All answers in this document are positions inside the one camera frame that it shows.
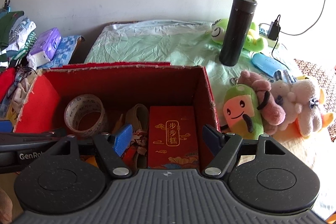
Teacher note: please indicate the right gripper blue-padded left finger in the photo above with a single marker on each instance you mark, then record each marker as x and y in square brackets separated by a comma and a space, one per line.
[74, 151]

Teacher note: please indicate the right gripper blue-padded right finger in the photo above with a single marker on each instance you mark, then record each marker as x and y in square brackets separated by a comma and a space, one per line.
[228, 148]

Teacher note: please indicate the red gift box gold print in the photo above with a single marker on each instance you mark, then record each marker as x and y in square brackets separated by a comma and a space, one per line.
[172, 138]

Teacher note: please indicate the printed packing tape roll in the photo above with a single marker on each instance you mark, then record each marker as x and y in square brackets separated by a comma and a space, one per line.
[85, 116]

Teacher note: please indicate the yellow gourd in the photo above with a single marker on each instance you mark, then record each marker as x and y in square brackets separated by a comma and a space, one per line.
[105, 155]

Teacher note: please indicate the large red cardboard box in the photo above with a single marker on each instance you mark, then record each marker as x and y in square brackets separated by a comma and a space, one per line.
[119, 86]

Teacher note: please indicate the red fuzzy item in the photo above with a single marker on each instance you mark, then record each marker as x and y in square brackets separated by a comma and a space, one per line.
[7, 78]

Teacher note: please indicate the white sheep plush toy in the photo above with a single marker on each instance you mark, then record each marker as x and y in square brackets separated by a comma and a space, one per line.
[280, 88]

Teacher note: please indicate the blue pouch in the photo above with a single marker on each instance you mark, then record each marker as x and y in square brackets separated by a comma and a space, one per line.
[266, 64]

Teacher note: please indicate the blue checkered cloth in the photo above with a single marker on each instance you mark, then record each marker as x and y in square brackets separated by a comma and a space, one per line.
[64, 52]

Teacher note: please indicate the green frog plush toy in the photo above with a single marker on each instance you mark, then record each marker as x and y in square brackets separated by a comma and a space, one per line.
[253, 41]

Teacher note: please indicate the purple tissue pack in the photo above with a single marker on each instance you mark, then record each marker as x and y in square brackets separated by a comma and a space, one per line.
[44, 48]

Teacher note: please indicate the pile of folded clothes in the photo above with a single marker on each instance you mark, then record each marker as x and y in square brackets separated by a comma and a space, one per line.
[17, 36]

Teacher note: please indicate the black power adapter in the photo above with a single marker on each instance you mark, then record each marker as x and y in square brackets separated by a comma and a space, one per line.
[274, 29]

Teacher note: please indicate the black thermos bottle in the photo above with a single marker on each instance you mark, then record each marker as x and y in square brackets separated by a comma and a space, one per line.
[242, 12]

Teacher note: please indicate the green cartoon plush keychain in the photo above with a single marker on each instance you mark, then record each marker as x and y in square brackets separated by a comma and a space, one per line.
[240, 110]

